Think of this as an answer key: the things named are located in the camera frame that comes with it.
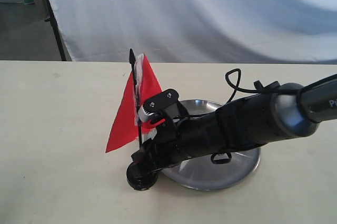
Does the black backdrop stand pole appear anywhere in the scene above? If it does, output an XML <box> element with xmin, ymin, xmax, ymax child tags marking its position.
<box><xmin>44</xmin><ymin>0</ymin><xmax>67</xmax><ymax>62</ymax></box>

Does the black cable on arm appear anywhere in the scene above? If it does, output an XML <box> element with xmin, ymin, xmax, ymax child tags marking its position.
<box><xmin>225</xmin><ymin>69</ymin><xmax>266</xmax><ymax>103</ymax></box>

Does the white backdrop cloth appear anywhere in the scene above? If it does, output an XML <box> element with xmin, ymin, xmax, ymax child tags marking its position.
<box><xmin>49</xmin><ymin>0</ymin><xmax>336</xmax><ymax>64</ymax></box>

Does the red flag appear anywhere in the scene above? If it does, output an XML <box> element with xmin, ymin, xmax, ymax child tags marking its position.
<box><xmin>105</xmin><ymin>49</ymin><xmax>162</xmax><ymax>153</ymax></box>

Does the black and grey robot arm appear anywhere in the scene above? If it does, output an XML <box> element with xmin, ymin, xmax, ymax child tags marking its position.
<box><xmin>128</xmin><ymin>75</ymin><xmax>336</xmax><ymax>178</ymax></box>

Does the black round flag base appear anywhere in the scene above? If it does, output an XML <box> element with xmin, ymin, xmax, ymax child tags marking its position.
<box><xmin>126</xmin><ymin>162</ymin><xmax>158</xmax><ymax>191</ymax></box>

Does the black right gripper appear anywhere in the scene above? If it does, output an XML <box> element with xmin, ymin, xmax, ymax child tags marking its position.
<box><xmin>131</xmin><ymin>113</ymin><xmax>219</xmax><ymax>171</ymax></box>

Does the round silver metal plate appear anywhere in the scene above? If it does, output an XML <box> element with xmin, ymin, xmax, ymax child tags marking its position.
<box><xmin>158</xmin><ymin>99</ymin><xmax>261</xmax><ymax>190</ymax></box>

